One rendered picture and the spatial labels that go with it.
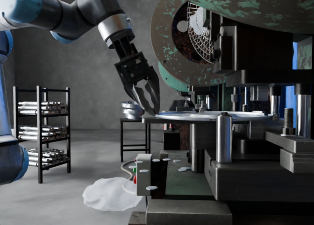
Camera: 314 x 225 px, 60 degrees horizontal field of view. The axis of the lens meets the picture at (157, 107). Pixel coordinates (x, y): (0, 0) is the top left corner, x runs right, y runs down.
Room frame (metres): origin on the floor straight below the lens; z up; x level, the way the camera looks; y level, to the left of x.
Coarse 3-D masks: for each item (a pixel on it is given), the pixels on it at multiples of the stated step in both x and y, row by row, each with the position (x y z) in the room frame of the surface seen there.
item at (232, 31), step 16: (224, 32) 0.71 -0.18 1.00; (240, 32) 0.62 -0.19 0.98; (256, 32) 0.62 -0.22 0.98; (272, 32) 0.62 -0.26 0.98; (288, 32) 0.61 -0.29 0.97; (224, 48) 0.65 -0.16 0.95; (240, 48) 0.62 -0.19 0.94; (256, 48) 0.62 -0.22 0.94; (272, 48) 0.62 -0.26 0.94; (288, 48) 0.61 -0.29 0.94; (224, 64) 0.65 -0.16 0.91; (240, 64) 0.62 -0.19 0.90; (256, 64) 0.62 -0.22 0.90; (272, 64) 0.62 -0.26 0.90; (288, 64) 0.61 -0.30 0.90
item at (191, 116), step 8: (160, 112) 0.76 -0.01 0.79; (168, 112) 0.79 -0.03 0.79; (176, 112) 0.81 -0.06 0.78; (184, 112) 0.83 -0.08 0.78; (192, 112) 0.84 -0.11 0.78; (200, 112) 0.75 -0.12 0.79; (208, 112) 0.75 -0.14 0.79; (216, 112) 0.75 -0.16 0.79; (232, 112) 0.81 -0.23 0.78; (240, 112) 0.80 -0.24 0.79; (248, 112) 0.77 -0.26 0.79; (256, 112) 0.75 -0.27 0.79; (192, 120) 0.57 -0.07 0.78; (200, 120) 0.56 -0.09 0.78; (208, 120) 0.56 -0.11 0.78; (240, 120) 0.56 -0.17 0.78; (248, 120) 0.56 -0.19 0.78; (256, 120) 0.57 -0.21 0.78
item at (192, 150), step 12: (144, 120) 0.64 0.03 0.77; (156, 120) 0.64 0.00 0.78; (168, 120) 0.63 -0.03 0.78; (180, 120) 0.63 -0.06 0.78; (192, 132) 0.66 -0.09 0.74; (204, 132) 0.65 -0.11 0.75; (192, 144) 0.66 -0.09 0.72; (204, 144) 0.65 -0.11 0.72; (192, 156) 0.66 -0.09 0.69; (192, 168) 0.66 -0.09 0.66
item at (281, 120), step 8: (264, 120) 0.62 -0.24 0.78; (280, 120) 0.61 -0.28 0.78; (240, 128) 0.71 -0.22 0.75; (248, 128) 0.63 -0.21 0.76; (256, 128) 0.62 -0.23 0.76; (264, 128) 0.62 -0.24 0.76; (272, 128) 0.62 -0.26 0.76; (280, 128) 0.61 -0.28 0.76; (248, 136) 0.63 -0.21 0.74; (256, 136) 0.62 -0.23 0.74; (264, 136) 0.62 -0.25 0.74
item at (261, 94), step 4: (252, 88) 0.68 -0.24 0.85; (256, 88) 0.68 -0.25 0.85; (260, 88) 0.67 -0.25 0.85; (264, 88) 0.67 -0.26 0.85; (252, 92) 0.68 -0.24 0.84; (256, 92) 0.68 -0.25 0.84; (260, 92) 0.67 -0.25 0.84; (264, 92) 0.67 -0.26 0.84; (252, 96) 0.68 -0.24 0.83; (256, 96) 0.68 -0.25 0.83; (260, 96) 0.67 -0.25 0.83; (264, 96) 0.67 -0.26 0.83
